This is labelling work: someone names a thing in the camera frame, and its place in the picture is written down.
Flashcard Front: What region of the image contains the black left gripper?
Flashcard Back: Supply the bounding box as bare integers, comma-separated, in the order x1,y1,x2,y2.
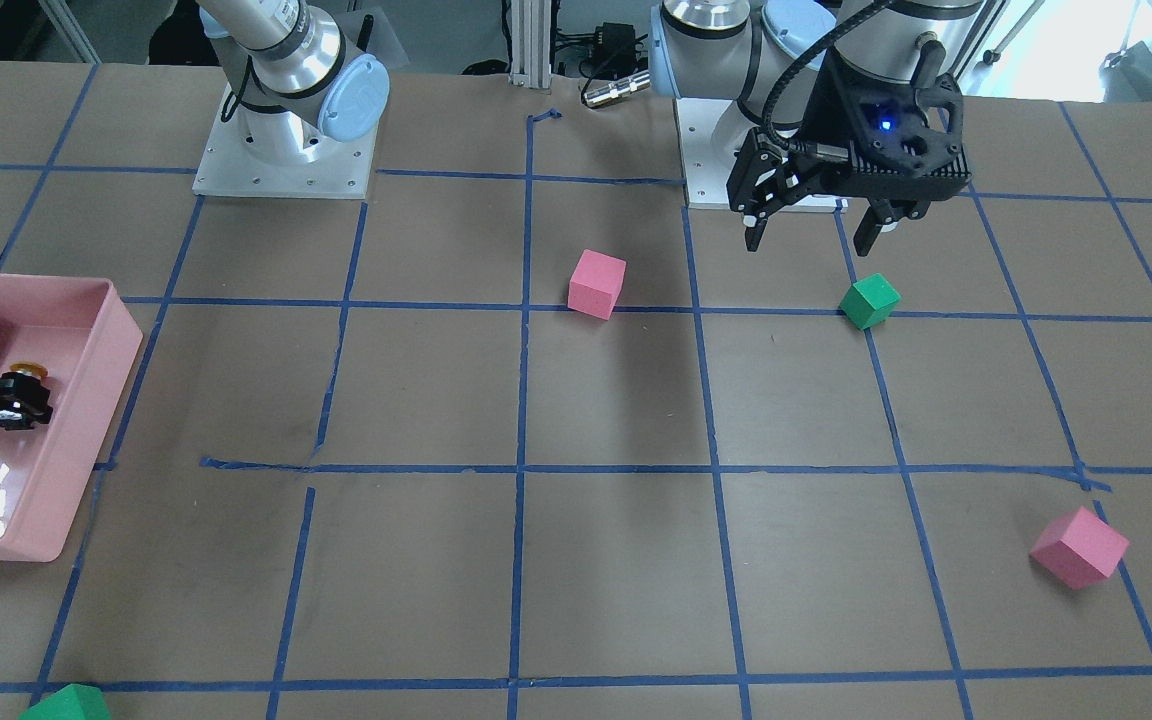
727,45,973,255

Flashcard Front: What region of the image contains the yellow push button switch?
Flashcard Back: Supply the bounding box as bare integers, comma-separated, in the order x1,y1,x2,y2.
9,363,50,382

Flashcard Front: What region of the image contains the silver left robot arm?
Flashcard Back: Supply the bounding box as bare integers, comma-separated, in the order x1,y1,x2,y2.
647,1,982,256

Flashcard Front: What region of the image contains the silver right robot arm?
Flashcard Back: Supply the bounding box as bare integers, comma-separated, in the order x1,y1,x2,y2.
0,1,774,430

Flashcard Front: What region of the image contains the pink plastic tray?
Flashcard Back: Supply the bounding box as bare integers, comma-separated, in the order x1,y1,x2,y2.
0,274,142,562

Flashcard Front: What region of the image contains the pink foam cube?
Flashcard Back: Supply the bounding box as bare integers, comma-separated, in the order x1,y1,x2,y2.
1029,507,1132,591
566,249,627,323

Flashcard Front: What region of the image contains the green foam cube near tray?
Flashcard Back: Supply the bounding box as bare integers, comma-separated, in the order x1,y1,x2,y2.
18,683,111,720

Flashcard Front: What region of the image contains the pink foam cube far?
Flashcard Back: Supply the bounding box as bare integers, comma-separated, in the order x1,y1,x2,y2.
1029,507,1132,591

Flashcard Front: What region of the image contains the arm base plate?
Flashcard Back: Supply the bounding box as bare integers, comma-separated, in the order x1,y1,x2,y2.
675,97,753,211
192,106,379,200

